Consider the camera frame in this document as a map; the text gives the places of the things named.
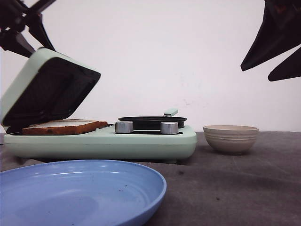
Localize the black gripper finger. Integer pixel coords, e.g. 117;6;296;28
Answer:
268;50;301;81
241;0;301;71

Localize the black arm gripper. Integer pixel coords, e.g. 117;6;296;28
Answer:
0;0;55;57

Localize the breakfast maker hinged lid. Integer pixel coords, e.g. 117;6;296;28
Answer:
0;48;101;128

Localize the beige ribbed ceramic bowl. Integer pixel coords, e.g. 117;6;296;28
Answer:
203;125;259;155

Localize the white bread slice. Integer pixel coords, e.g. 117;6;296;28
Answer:
69;119;108;128
22;119;108;135

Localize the mint green breakfast maker base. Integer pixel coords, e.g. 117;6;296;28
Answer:
4;124;198;161

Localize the left silver control knob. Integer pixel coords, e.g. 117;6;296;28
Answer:
115;121;134;134

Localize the silver control knob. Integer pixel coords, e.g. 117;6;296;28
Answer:
115;121;134;134
160;121;179;135

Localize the right silver control knob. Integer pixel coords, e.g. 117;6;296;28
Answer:
160;121;179;135

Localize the blue plastic plate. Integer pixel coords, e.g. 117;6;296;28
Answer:
0;160;167;226

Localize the black frying pan green handle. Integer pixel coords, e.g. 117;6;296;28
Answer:
118;108;187;130

